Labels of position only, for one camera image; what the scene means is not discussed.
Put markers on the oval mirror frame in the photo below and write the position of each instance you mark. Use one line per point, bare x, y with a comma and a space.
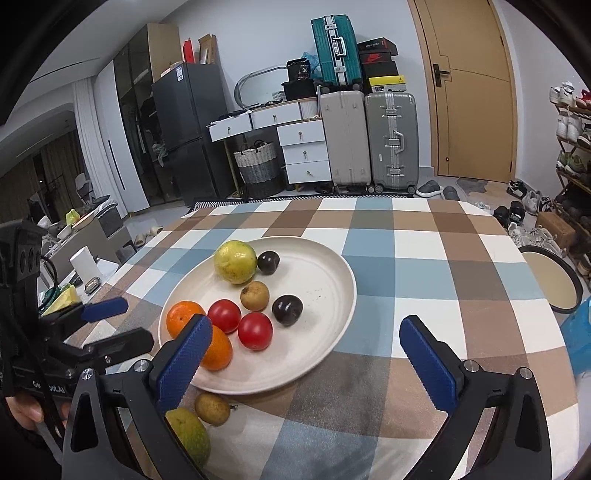
261, 87

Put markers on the wooden door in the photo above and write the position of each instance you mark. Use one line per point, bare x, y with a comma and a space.
470, 88

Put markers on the black shoe boxes stack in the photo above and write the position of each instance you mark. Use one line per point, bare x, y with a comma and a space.
377, 57

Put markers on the red tomato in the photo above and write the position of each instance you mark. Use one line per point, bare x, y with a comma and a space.
225, 315
255, 331

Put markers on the teal suitcase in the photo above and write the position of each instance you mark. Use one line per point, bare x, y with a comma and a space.
338, 54

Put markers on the orange tangerine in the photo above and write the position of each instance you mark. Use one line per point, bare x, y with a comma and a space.
219, 353
180, 314

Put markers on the yellow shoe box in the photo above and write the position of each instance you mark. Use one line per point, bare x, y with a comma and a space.
390, 83

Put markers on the cream oval plate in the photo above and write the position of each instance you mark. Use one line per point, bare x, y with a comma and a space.
309, 303

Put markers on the woven laundry basket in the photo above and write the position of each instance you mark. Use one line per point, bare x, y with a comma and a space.
260, 170

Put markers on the beige suitcase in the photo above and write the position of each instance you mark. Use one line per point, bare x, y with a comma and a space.
346, 135

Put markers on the silver grey suitcase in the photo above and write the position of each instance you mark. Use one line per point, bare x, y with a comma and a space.
394, 141

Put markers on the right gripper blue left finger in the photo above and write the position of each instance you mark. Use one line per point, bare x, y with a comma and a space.
177, 361

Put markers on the white drawer desk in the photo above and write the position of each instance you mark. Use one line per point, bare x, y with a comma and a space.
300, 137

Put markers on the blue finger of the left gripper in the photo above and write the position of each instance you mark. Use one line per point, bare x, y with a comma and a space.
116, 349
95, 312

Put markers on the brown round longan fruit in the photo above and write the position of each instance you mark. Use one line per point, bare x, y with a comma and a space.
255, 296

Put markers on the checkered tablecloth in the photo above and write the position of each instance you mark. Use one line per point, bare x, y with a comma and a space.
363, 413

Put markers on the wooden shoe rack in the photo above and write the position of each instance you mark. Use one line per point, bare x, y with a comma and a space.
572, 203

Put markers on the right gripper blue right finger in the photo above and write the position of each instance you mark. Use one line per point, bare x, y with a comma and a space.
435, 363

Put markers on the person's left hand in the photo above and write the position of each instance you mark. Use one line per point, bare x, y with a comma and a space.
25, 410

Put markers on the dark glass cabinet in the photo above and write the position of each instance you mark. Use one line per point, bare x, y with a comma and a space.
137, 66

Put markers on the black refrigerator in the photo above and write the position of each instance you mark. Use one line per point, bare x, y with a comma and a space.
187, 99

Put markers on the dark plum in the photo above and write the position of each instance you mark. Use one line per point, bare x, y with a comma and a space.
287, 309
268, 262

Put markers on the large green-yellow citrus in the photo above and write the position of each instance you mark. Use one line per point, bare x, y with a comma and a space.
191, 433

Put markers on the yellow-green guava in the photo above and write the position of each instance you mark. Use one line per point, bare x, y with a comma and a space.
235, 262

